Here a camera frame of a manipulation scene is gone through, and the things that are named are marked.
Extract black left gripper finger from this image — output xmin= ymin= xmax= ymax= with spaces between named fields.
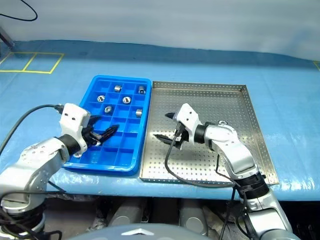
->
xmin=98 ymin=124 xmax=120 ymax=141
xmin=87 ymin=114 xmax=103 ymax=124

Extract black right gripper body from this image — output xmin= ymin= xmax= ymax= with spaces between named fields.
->
xmin=172 ymin=121 xmax=188 ymax=151

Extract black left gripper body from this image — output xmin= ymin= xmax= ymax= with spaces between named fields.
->
xmin=81 ymin=122 xmax=101 ymax=146

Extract blue compartment tray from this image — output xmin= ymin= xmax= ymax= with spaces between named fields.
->
xmin=62 ymin=74 xmax=153 ymax=177

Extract perforated metal tray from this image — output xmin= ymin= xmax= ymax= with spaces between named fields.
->
xmin=138 ymin=80 xmax=280 ymax=186

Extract blue plastic table cover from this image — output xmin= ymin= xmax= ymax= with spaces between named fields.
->
xmin=0 ymin=39 xmax=320 ymax=201

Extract grey rounded robot leg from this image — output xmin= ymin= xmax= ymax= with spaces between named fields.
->
xmin=107 ymin=197 xmax=148 ymax=227
xmin=178 ymin=198 xmax=208 ymax=236

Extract grey robot torso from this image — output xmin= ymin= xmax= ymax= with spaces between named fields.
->
xmin=69 ymin=222 xmax=196 ymax=240

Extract grey metal stand bar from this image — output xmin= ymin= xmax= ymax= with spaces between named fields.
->
xmin=0 ymin=26 xmax=15 ymax=48

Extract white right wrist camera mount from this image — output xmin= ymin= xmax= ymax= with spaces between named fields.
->
xmin=174 ymin=102 xmax=200 ymax=144

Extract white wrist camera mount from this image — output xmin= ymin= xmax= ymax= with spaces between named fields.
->
xmin=59 ymin=102 xmax=90 ymax=154
xmin=174 ymin=102 xmax=200 ymax=144

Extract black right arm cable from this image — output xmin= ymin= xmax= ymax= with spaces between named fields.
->
xmin=164 ymin=128 xmax=251 ymax=240

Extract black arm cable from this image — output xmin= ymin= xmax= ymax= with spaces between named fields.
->
xmin=0 ymin=103 xmax=64 ymax=156
xmin=164 ymin=128 xmax=251 ymax=240

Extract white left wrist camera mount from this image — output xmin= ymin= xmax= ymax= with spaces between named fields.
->
xmin=59 ymin=102 xmax=90 ymax=154

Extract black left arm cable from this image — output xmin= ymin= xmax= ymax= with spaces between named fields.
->
xmin=0 ymin=103 xmax=64 ymax=156

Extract thin black wall cable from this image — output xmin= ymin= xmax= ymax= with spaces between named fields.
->
xmin=0 ymin=0 xmax=38 ymax=22

